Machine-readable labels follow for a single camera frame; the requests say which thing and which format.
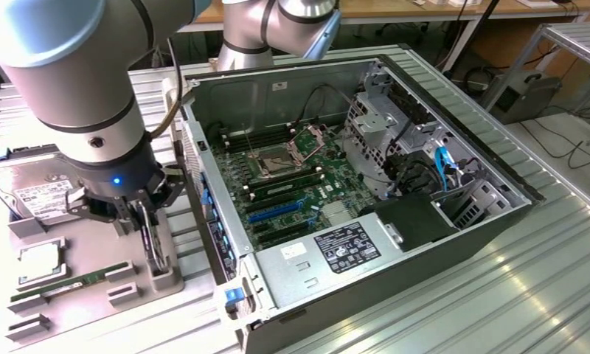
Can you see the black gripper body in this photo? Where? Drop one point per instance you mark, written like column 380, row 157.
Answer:
column 113, row 177

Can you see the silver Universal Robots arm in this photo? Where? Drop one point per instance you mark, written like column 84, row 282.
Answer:
column 73, row 73

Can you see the silver hard disk drive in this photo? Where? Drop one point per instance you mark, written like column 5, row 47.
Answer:
column 34, row 188

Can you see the grey parts rack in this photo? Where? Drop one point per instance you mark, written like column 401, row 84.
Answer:
column 93, row 265

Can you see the silver CPU chip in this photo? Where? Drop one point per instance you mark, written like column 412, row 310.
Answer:
column 41, row 262

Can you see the green RAM stick, white label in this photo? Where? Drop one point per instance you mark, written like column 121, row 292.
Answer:
column 64, row 284

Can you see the thin metal locking lever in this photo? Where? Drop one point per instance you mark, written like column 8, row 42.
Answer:
column 249, row 140

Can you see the blue expansion slot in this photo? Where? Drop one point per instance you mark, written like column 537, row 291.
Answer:
column 274, row 212

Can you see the CPU socket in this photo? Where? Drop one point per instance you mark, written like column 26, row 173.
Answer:
column 274, row 163

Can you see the green RAM stick in slot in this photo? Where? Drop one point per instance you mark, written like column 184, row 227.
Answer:
column 285, row 186

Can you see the metal socket cover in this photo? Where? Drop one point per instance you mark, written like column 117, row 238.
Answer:
column 310, row 142

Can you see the green motherboard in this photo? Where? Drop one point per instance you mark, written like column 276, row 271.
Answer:
column 324, row 177

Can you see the silver chipset heatsink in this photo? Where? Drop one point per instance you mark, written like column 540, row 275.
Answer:
column 338, row 214

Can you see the silver power supply unit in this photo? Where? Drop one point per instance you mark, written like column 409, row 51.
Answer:
column 324, row 265

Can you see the metal disk bay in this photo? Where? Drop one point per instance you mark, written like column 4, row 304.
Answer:
column 373, row 129

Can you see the black open PC case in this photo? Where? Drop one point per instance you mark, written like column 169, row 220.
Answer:
column 373, row 258

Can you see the black plastic fan shroud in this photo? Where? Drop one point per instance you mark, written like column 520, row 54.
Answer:
column 413, row 221

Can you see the wooden desk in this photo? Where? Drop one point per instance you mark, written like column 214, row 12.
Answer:
column 422, row 11

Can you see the black equipment box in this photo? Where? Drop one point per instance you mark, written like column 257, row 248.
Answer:
column 526, row 97

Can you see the aluminium frame table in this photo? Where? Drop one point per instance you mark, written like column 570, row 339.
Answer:
column 570, row 44

